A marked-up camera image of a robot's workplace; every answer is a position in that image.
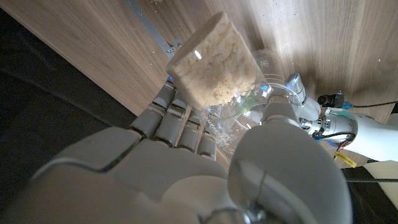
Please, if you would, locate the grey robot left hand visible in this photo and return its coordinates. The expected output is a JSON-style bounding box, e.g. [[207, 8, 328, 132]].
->
[[284, 73, 358, 149]]

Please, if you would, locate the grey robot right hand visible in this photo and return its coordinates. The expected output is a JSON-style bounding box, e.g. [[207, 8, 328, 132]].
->
[[0, 82, 354, 224]]

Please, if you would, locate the clear plastic cup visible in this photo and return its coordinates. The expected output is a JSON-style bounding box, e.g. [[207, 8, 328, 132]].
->
[[229, 48, 304, 156]]

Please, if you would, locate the clear cup with brown sugar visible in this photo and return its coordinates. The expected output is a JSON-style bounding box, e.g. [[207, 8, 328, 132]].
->
[[164, 11, 274, 156]]

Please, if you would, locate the black backdrop curtain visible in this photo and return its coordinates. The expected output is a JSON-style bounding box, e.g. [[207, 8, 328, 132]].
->
[[0, 7, 137, 206]]

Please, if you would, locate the black blue left wrist camera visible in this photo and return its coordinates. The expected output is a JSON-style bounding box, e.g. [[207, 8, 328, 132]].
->
[[317, 91, 355, 110]]

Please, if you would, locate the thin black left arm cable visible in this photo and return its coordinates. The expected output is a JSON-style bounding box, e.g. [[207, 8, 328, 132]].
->
[[353, 100, 398, 109]]

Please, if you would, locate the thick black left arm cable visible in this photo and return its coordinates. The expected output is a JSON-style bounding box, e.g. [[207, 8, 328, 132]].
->
[[345, 177, 398, 184]]

